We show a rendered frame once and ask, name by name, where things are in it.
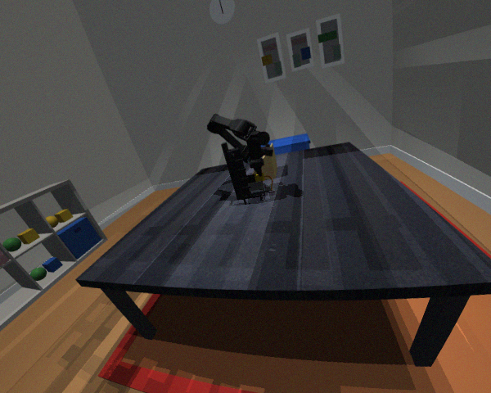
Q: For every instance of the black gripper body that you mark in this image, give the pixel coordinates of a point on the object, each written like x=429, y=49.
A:
x=254, y=154

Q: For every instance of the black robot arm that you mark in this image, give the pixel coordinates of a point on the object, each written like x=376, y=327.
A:
x=240, y=129

